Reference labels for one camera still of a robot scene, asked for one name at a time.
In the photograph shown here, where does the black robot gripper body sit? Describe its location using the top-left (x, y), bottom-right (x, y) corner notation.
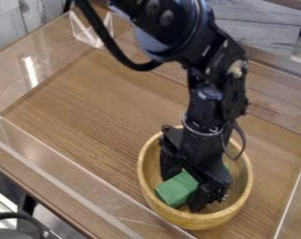
top-left (161, 125), bottom-right (234, 203)

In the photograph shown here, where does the clear acrylic corner bracket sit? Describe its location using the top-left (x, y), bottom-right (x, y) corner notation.
top-left (70, 10), bottom-right (114, 49)

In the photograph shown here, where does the black cable lower left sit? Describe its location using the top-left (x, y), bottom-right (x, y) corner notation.
top-left (0, 211), bottom-right (50, 239)

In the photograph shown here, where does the brown wooden bowl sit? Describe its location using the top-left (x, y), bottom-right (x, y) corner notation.
top-left (138, 130), bottom-right (254, 231)

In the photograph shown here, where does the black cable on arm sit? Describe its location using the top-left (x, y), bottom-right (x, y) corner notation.
top-left (220, 120), bottom-right (249, 162)

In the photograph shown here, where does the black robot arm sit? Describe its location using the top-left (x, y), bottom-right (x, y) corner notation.
top-left (110, 0), bottom-right (249, 212)

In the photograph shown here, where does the clear acrylic tray wall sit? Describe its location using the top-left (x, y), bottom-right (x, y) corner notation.
top-left (0, 116), bottom-right (195, 239)

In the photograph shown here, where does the black table leg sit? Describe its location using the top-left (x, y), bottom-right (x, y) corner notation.
top-left (22, 194), bottom-right (38, 216)

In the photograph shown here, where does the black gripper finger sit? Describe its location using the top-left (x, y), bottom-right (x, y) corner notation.
top-left (161, 150), bottom-right (183, 180)
top-left (189, 184), bottom-right (215, 212)

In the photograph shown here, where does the green rectangular block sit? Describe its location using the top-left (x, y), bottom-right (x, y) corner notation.
top-left (155, 171), bottom-right (198, 208)

